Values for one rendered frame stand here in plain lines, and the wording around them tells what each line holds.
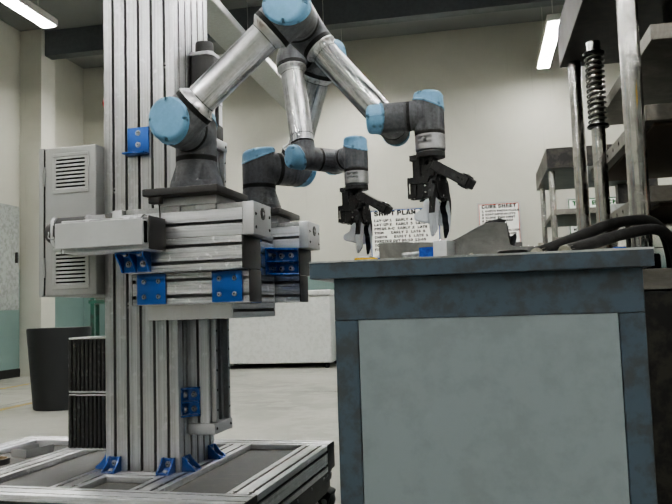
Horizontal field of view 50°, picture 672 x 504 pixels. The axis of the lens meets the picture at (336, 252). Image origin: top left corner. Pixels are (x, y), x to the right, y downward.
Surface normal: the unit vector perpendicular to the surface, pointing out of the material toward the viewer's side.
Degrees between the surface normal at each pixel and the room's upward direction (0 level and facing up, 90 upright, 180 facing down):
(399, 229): 90
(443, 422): 90
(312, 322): 90
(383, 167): 90
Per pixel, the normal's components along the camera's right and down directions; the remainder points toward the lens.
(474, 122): -0.20, -0.07
